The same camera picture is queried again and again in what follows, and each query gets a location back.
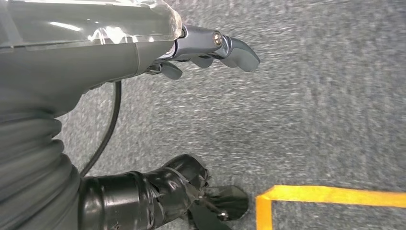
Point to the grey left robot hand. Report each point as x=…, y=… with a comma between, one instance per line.
x=79, y=63

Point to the yellow floor tape square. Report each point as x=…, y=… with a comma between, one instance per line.
x=333, y=194

